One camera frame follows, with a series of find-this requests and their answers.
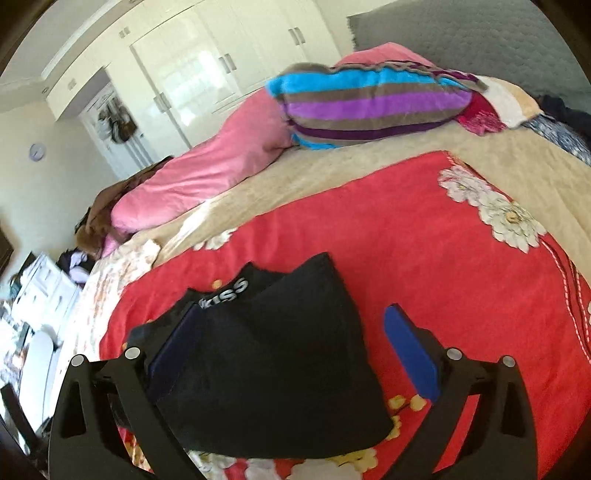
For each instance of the pink duvet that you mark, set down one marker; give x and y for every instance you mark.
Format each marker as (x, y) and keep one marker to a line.
(252, 138)

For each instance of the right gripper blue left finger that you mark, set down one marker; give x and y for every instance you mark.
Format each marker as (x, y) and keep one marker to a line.
(166, 365)

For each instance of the magenta patterned cloth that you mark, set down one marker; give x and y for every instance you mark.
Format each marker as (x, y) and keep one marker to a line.
(479, 117)

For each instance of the black long sleeve shirt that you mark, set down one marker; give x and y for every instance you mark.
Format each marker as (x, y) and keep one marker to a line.
(282, 372)

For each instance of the bags hanging on door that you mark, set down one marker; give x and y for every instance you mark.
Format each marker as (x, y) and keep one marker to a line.
(114, 122)

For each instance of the striped plush pillow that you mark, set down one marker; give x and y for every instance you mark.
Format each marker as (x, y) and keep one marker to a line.
(330, 107)

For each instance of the dark blue patterned garment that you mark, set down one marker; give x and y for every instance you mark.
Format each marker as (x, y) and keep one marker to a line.
(563, 126)

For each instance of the brown fur-trimmed coat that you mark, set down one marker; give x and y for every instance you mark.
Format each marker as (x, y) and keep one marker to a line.
(95, 228)

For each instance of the dark clothes pile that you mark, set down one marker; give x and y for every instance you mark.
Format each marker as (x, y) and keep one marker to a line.
(77, 265)

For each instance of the white wardrobe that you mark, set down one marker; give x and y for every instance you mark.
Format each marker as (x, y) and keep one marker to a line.
(181, 68)

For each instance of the grey quilted headboard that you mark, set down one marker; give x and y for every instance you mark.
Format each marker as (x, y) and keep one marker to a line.
(510, 40)

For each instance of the white drawer cabinet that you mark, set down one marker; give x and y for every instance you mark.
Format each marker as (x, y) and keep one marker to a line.
(46, 299)

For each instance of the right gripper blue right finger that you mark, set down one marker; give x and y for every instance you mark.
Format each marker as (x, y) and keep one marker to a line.
(418, 351)

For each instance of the round wall clock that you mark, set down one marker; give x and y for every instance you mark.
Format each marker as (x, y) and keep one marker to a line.
(37, 152)

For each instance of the red floral blanket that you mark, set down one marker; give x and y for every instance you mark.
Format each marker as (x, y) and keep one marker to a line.
(461, 257)

